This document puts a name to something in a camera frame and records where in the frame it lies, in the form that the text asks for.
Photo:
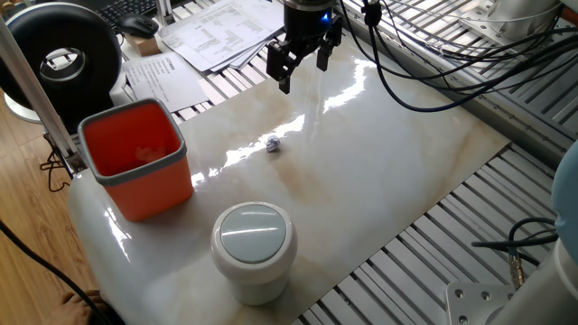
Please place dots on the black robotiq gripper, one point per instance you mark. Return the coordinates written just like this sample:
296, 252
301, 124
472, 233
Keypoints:
304, 25

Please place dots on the metal plate with white cylinder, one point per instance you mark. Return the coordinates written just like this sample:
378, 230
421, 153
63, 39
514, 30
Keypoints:
519, 15

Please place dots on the white paper ball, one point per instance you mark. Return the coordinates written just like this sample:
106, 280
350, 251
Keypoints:
273, 144

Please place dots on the black keyboard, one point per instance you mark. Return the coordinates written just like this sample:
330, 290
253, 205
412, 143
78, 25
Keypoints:
124, 8

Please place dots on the black computer mouse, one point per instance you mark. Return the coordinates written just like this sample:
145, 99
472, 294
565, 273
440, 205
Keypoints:
137, 25

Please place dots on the aluminium profile bar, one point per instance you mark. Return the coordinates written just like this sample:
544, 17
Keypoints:
34, 88

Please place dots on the metal stand post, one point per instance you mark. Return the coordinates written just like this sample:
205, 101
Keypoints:
165, 11

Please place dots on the silver robot mounting plate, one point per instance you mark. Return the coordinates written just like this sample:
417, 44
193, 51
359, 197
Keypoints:
469, 304

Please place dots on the orange bin with grey rim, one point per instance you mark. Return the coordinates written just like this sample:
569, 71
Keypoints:
149, 192

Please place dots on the glossy marble pattern slab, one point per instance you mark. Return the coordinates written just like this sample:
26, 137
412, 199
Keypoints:
361, 180

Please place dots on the printed paper stack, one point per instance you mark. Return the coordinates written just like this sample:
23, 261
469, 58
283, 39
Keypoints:
221, 31

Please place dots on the single printed paper sheet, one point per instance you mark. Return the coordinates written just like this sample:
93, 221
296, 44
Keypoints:
165, 81

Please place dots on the small cardboard box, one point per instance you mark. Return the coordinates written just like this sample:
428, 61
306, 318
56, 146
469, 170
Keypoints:
143, 46

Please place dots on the white round lidded container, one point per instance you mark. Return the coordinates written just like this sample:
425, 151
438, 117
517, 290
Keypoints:
253, 234

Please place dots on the bare human foot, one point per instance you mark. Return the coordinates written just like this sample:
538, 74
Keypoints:
74, 309

